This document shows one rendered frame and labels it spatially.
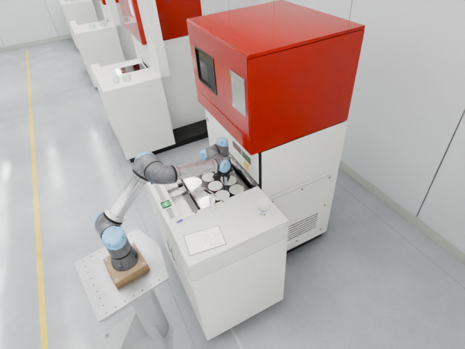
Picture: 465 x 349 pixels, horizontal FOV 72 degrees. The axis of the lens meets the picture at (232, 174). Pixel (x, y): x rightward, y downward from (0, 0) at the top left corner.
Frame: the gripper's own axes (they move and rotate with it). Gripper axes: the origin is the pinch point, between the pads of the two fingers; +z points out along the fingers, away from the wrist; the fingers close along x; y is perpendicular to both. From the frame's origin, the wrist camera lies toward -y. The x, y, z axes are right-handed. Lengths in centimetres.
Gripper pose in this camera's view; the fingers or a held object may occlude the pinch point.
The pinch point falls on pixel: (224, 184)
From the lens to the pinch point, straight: 219.7
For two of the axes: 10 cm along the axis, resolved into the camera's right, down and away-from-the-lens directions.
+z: 0.6, 7.6, 6.5
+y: 5.1, -5.8, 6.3
